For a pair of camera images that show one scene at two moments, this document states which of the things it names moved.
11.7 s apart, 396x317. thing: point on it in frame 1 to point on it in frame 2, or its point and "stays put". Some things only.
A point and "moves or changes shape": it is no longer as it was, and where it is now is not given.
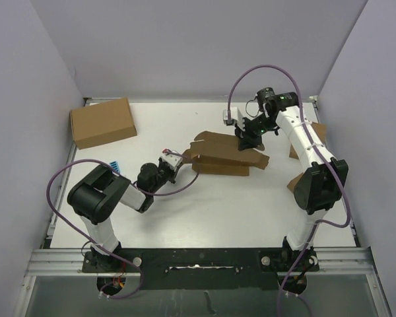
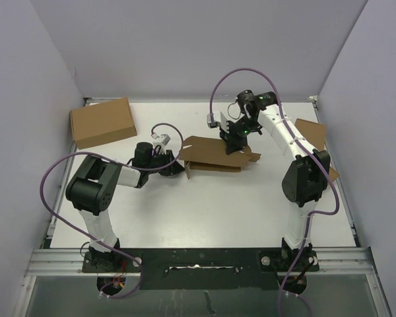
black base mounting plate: x=204 y=269 stays put
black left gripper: x=173 y=172 to x=172 y=169
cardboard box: x=218 y=154 moves or changes shape
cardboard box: x=102 y=123 stays put
